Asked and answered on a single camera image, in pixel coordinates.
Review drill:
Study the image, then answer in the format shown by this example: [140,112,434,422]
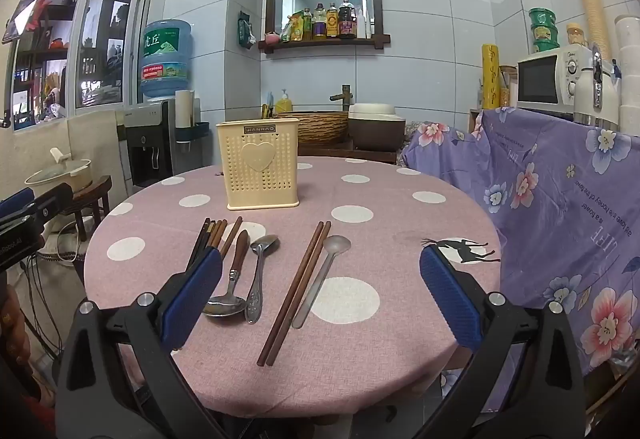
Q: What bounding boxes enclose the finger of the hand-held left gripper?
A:
[0,189,36,220]
[30,183,74,227]

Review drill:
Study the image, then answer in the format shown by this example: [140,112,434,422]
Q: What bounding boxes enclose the grey floral cloth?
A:
[402,121,427,156]

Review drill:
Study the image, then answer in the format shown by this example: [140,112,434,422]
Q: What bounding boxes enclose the white cup tube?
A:
[175,90,196,130]

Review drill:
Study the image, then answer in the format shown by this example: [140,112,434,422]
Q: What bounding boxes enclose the yellow plastic utensil holder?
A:
[216,118,301,211]

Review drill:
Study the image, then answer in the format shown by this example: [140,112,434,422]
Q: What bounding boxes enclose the pink polka dot tablecloth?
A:
[84,156,502,415]

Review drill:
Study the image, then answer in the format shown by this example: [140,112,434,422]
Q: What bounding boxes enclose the yellow roll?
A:
[481,44,501,110]

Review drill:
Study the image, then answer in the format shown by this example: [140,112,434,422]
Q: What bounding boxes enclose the grey spoon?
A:
[291,235,352,330]

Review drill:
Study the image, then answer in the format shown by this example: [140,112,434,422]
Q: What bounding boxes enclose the black cables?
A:
[17,251,68,357]

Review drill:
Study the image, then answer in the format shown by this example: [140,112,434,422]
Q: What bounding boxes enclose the brown rice cooker white lid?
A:
[347,103,407,150]

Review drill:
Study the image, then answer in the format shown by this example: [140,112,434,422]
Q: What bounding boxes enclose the sliding window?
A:
[10,0,153,132]

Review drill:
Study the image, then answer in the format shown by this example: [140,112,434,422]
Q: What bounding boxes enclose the white thermos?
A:
[574,46,621,132]

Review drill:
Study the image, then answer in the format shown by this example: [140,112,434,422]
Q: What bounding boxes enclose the person's left forearm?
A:
[0,269,38,400]

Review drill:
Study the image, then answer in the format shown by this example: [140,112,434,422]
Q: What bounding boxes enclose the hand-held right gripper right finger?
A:
[415,244,586,439]

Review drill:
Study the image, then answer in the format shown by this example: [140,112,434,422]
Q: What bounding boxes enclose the water dispenser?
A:
[123,99,177,190]

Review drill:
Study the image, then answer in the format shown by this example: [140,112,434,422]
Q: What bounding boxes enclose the dark sauce bottle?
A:
[338,0,357,39]

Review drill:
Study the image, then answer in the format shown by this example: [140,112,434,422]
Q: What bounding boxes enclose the glass jar wooden lid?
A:
[500,65,517,108]

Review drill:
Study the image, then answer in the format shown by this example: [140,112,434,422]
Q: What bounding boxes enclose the wooden-handled metal spoon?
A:
[202,230,251,319]

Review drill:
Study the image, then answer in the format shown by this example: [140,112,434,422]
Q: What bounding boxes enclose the wooden framed mirror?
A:
[261,0,392,54]

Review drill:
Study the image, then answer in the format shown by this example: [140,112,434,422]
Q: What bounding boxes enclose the blue water jug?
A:
[139,19,193,100]

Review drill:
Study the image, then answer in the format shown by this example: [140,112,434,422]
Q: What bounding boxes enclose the bronze faucet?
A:
[329,85,356,114]

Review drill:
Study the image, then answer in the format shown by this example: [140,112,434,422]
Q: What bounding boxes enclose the wooden sink cabinet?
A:
[297,141,401,164]

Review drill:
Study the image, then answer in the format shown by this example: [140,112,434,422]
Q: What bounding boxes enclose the white pot with lid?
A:
[25,148,93,194]

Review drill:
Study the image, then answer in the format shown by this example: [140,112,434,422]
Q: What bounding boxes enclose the phone on stand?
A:
[1,0,41,44]

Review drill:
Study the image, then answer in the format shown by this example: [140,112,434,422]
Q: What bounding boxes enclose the patterned metal spoon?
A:
[244,234,280,325]

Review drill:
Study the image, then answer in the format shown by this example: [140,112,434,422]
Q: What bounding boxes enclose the dark chopstick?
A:
[194,220,216,266]
[186,217,211,271]

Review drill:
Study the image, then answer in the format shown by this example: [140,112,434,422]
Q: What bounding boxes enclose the purple floral cloth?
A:
[400,108,640,372]

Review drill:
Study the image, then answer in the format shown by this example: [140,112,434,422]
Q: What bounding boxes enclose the wicker sink basin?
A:
[290,111,351,146]

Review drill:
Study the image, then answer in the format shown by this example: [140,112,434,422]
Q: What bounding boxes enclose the yellow lidded jar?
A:
[566,23,590,48]

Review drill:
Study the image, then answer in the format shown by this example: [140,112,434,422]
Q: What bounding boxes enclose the green packet on wall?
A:
[237,11,257,50]

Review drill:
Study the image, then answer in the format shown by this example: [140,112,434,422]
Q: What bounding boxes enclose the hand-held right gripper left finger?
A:
[54,246,223,439]

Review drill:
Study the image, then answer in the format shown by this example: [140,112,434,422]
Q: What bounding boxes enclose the white microwave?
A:
[516,45,608,112]

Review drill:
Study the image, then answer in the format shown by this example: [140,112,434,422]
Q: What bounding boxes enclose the wooden stool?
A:
[65,175,113,245]

